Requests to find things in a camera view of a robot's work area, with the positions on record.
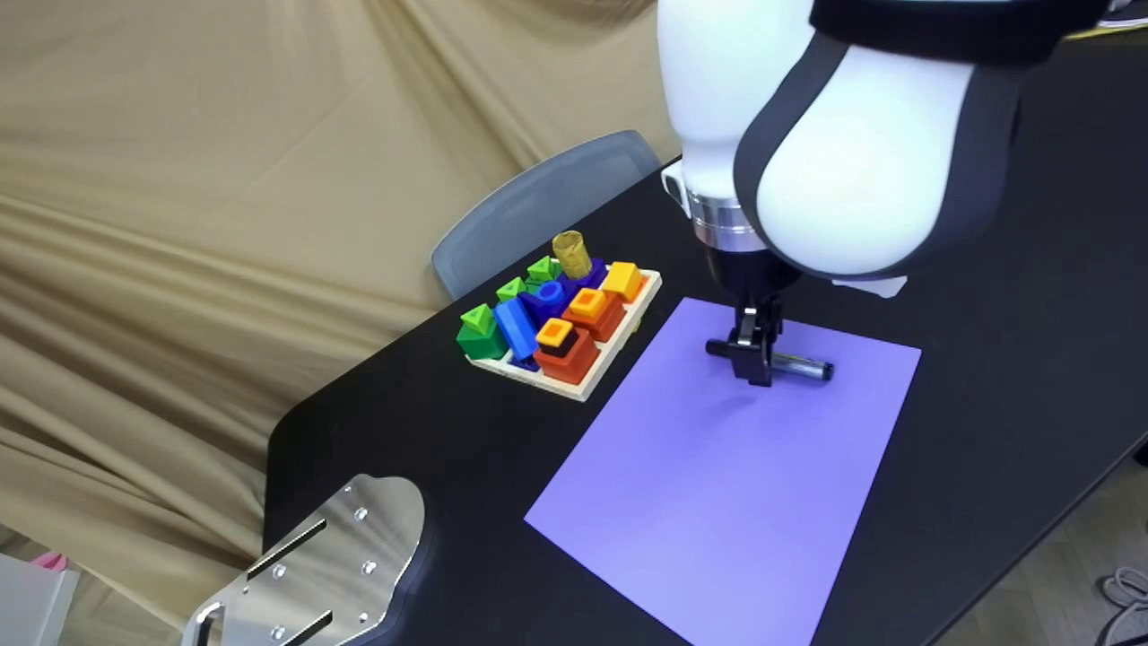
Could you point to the silver metal bracket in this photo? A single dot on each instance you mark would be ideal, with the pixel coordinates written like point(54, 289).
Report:
point(331, 580)

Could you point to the purple mat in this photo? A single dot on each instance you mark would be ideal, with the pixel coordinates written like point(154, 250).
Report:
point(721, 506)

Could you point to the colourful block toy tray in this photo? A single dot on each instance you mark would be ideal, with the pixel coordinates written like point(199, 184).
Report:
point(562, 322)

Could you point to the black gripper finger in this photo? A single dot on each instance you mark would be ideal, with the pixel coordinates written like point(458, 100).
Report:
point(757, 372)

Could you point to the black and yellow marker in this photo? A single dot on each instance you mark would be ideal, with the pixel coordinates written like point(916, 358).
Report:
point(781, 361)

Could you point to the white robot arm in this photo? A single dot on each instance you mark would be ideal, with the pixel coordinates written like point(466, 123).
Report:
point(842, 137)

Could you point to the grey chair back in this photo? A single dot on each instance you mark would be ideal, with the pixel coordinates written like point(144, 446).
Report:
point(535, 207)

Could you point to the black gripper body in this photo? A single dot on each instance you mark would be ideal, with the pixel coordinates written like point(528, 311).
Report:
point(753, 283)

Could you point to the beige fabric backdrop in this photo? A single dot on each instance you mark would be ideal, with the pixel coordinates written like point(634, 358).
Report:
point(215, 207)

